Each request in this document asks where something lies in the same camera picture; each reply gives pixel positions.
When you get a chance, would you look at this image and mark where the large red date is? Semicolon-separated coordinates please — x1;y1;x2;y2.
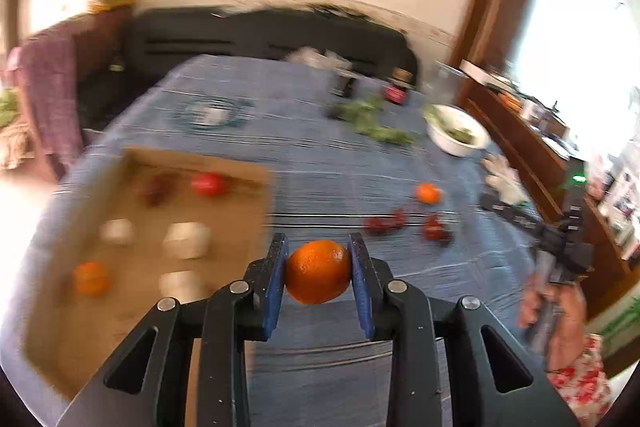
422;213;447;242

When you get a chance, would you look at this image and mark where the orange mandarin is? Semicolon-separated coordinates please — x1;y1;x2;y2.
416;183;442;206
73;261;111;298
284;239;352;306

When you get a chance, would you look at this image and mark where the right hand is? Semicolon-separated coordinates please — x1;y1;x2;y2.
518;274;587;372

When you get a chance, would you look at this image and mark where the long white yam piece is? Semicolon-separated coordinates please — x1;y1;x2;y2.
158;270;212;305

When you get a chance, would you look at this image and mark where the white glove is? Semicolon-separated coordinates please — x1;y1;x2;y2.
480;154;527;206

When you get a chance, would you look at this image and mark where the white yam cylinder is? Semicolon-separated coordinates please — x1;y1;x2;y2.
163;222;210;260

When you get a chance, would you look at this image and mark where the dark small plum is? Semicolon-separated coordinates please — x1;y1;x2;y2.
438;230;454;247

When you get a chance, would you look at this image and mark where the cardboard tray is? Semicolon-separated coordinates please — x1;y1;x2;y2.
26;147;273;400

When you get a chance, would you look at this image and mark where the red tomato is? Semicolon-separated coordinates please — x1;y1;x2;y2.
191;172;231;198

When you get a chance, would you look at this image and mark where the small white yam chunk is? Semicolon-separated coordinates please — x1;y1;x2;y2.
100;218;134;246

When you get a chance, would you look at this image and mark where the orange mandarin in tray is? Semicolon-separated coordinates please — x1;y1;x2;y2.
73;261;111;298

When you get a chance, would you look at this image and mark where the large dark date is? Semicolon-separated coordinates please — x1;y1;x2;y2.
140;172;178;207

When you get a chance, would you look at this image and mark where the white bowl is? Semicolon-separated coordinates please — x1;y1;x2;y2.
423;104;491;157

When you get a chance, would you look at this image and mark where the blue plaid tablecloth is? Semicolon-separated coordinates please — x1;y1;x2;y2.
1;55;534;426

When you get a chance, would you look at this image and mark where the clear glass jar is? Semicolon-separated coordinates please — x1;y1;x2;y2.
422;61;469;105

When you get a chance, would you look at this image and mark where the green leafy vegetable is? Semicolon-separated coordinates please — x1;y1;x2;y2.
326;95;414;146

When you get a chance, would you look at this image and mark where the red labelled jar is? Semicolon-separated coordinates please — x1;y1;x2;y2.
382;68;413;105

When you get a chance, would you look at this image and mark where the black sofa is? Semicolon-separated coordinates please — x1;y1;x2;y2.
76;4;421;131

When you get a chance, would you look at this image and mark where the purple cloth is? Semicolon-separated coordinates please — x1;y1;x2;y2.
6;28;84;179

